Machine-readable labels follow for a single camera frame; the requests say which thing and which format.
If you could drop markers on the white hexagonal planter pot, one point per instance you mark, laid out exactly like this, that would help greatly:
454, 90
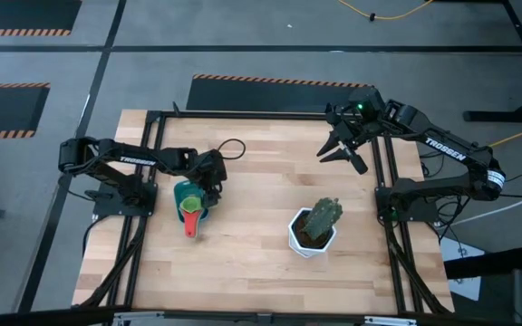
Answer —
297, 249

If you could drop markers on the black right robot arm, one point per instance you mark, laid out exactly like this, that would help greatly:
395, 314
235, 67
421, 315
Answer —
451, 154

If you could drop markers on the silver rail bracket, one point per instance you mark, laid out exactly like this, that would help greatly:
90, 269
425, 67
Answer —
390, 321
138, 318

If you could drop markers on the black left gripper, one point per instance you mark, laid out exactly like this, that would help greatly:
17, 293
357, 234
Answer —
209, 169

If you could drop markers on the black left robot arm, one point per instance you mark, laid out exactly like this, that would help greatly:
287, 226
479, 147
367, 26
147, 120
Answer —
125, 160

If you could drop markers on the black metal floor stand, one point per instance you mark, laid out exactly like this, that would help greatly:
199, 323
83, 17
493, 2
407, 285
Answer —
492, 116

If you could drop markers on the green cactus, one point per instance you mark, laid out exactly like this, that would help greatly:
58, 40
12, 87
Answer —
324, 217

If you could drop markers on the white paper sheet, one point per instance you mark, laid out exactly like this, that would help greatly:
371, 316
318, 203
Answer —
451, 249

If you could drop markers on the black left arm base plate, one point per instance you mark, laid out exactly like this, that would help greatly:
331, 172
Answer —
107, 206

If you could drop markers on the black front rail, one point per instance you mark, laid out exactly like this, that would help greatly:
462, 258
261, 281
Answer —
39, 317

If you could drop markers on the red measuring cup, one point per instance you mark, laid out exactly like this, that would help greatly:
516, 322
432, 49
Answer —
191, 226

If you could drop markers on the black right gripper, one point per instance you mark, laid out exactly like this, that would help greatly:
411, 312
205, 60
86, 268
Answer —
358, 115

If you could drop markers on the black hazard-striped floor mat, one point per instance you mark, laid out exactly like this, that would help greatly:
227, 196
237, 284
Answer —
16, 13
2, 111
270, 97

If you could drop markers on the black aluminium table frame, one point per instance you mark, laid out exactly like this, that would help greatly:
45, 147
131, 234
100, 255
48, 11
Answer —
265, 115

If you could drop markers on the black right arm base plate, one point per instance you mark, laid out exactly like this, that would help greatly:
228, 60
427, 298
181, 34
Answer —
419, 213

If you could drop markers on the brown potting soil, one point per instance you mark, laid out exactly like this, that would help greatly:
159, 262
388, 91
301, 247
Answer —
301, 233

